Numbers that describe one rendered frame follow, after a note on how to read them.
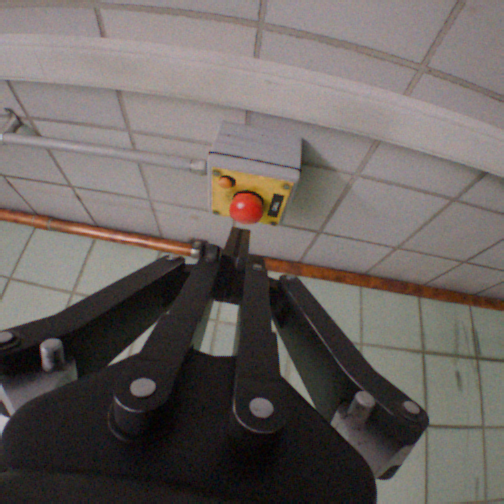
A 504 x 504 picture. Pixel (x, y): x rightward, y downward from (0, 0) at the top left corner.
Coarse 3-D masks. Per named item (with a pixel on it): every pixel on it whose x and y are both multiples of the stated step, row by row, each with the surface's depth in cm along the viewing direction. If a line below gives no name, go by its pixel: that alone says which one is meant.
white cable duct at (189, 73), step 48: (0, 48) 24; (48, 48) 24; (96, 48) 24; (144, 48) 24; (192, 48) 25; (192, 96) 28; (240, 96) 27; (288, 96) 27; (336, 96) 26; (384, 96) 25; (432, 144) 28; (480, 144) 27
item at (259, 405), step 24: (264, 288) 13; (240, 312) 11; (264, 312) 11; (240, 336) 9; (264, 336) 9; (240, 360) 8; (264, 360) 8; (240, 384) 6; (264, 384) 7; (240, 408) 6; (264, 408) 6; (240, 432) 5; (264, 432) 5
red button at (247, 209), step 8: (232, 200) 32; (240, 200) 31; (248, 200) 31; (256, 200) 32; (232, 208) 32; (240, 208) 31; (248, 208) 31; (256, 208) 31; (232, 216) 33; (240, 216) 32; (248, 216) 32; (256, 216) 32; (248, 224) 33
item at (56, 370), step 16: (48, 352) 7; (32, 368) 7; (48, 368) 7; (64, 368) 7; (0, 384) 6; (16, 384) 6; (32, 384) 7; (48, 384) 7; (64, 384) 7; (16, 400) 6
